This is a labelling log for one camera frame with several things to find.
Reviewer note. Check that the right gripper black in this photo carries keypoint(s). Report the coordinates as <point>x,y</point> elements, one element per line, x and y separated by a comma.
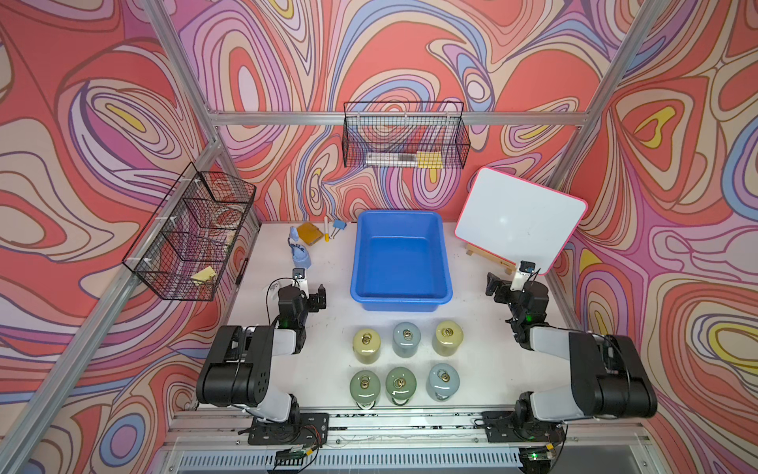
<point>503,285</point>

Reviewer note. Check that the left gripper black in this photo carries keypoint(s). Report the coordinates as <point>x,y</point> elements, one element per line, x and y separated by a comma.
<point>312,306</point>

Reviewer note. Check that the blue plastic basket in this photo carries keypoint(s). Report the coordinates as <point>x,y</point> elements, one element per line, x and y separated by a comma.
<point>400,262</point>

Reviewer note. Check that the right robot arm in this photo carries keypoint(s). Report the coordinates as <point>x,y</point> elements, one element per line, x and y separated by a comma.
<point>607,377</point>

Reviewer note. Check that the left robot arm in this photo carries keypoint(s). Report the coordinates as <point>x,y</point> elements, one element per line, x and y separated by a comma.
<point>237,373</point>

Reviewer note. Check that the yellow sponge in left basket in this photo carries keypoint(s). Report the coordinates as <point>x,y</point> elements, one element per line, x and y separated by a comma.
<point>204,276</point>

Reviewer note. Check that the yellow item in back basket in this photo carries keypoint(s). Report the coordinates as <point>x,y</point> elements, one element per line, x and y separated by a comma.
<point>429,160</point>

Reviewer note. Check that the white tube in back basket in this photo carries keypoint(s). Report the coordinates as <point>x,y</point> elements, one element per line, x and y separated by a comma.
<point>391,159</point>

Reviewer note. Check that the wooden easel stand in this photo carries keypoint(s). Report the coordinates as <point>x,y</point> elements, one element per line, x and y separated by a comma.
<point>473,250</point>

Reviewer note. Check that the white plastic clip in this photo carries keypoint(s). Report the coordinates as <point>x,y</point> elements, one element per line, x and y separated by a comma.
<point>270,290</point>

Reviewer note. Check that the yellow leather wallet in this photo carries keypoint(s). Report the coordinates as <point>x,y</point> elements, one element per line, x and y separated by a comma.
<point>309,233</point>

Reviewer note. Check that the white yellow marker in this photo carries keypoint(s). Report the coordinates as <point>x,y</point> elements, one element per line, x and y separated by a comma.
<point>326,230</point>

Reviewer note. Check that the blue binder clip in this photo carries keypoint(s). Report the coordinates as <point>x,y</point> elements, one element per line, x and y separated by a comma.
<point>338,226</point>

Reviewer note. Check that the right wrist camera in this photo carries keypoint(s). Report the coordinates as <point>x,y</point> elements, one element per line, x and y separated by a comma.
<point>525,272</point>

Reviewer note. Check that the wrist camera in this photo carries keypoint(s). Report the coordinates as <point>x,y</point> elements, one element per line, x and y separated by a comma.
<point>299,278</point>
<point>525,272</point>

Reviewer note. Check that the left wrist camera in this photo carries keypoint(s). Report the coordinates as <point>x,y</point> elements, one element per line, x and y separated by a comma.
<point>299,278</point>

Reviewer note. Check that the white board pink frame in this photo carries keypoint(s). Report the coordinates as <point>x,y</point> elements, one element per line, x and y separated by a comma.
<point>517,220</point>

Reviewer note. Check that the black wire basket left wall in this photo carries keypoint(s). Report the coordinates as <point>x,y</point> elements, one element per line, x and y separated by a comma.
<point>195,226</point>

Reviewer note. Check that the black wire basket wall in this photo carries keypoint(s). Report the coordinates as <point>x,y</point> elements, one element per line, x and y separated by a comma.
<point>195,226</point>
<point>405,127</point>

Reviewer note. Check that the black wire basket back wall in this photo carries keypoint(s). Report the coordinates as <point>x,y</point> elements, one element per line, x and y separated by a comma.
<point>405,127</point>

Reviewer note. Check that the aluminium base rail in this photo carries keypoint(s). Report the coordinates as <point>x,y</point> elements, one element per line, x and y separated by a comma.
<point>441,439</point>

